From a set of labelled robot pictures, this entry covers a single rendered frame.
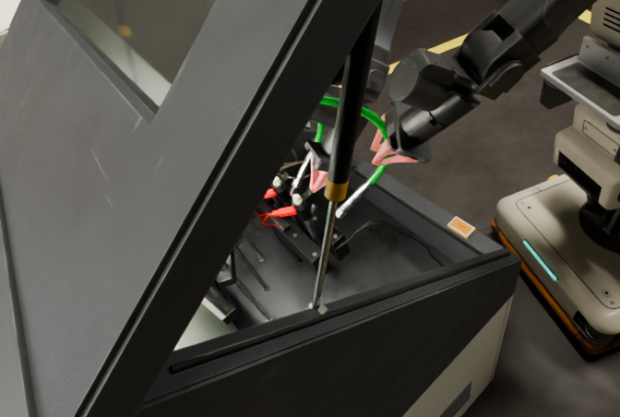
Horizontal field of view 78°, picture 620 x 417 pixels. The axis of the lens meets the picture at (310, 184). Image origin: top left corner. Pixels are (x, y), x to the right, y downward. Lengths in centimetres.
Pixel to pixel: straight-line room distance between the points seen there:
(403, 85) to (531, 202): 135
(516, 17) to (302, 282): 76
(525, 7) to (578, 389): 149
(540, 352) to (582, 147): 86
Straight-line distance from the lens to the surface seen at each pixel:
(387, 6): 79
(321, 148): 76
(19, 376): 34
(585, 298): 165
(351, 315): 46
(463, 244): 90
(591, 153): 130
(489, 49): 55
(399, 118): 62
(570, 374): 183
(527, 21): 55
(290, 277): 106
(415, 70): 52
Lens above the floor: 171
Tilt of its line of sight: 46 degrees down
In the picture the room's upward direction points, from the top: 23 degrees counter-clockwise
